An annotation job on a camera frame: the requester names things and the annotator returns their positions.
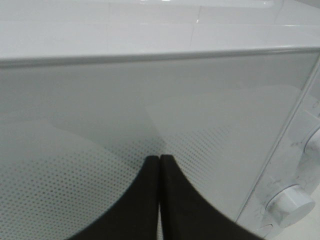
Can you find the white microwave door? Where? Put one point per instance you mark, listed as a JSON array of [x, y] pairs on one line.
[[75, 132]]

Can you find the upper white power knob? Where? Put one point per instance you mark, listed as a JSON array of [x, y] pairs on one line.
[[311, 149]]

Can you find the lower white timer knob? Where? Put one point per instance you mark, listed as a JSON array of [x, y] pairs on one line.
[[290, 206]]

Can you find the white microwave oven body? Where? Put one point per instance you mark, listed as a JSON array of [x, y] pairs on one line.
[[32, 29]]

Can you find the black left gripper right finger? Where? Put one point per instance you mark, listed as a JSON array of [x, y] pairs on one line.
[[186, 215]]

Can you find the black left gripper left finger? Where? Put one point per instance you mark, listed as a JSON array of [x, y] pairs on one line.
[[134, 216]]

